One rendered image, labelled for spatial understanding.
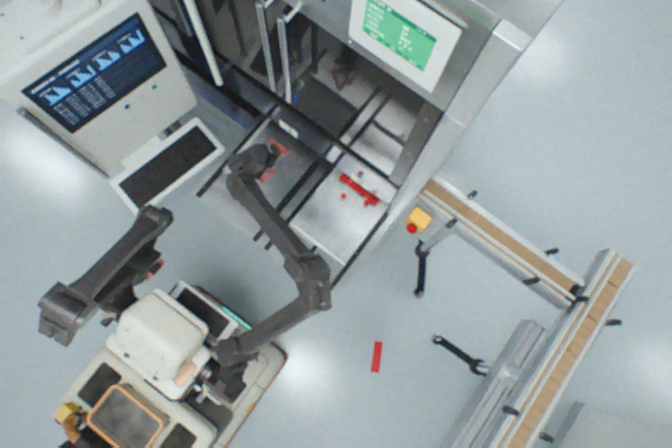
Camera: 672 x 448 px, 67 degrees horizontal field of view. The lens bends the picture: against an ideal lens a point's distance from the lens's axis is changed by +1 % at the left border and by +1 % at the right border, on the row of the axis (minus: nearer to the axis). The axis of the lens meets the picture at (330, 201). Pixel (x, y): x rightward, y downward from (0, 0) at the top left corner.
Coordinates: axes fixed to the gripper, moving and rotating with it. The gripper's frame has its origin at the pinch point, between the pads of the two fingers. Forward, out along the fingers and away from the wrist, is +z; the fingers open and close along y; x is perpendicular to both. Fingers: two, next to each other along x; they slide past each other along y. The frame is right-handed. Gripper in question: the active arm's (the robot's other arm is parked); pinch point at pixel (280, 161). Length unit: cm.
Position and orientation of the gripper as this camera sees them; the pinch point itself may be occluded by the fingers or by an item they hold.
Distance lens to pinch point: 166.7
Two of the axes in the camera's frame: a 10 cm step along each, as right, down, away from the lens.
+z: 6.6, -1.0, 7.5
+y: -5.1, 6.8, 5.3
